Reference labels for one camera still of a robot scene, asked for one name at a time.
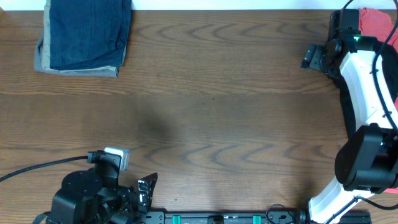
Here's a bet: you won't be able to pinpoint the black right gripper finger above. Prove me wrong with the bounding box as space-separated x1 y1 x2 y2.
300 57 316 69
303 44 317 61

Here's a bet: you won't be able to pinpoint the navy blue shorts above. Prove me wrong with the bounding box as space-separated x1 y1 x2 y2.
49 0 132 72

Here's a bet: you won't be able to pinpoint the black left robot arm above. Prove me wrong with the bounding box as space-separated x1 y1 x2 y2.
45 147 158 224

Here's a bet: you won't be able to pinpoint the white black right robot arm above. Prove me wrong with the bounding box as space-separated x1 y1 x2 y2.
296 27 397 223

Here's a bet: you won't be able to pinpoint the black logo t-shirt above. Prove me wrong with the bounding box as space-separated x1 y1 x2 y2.
333 44 397 138

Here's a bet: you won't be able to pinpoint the red orange t-shirt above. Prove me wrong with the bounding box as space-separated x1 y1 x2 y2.
359 7 398 194

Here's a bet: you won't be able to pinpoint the khaki folded shorts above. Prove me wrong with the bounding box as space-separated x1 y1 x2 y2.
40 0 127 74

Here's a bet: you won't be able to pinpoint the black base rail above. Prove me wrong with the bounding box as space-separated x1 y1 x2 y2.
136 208 373 224

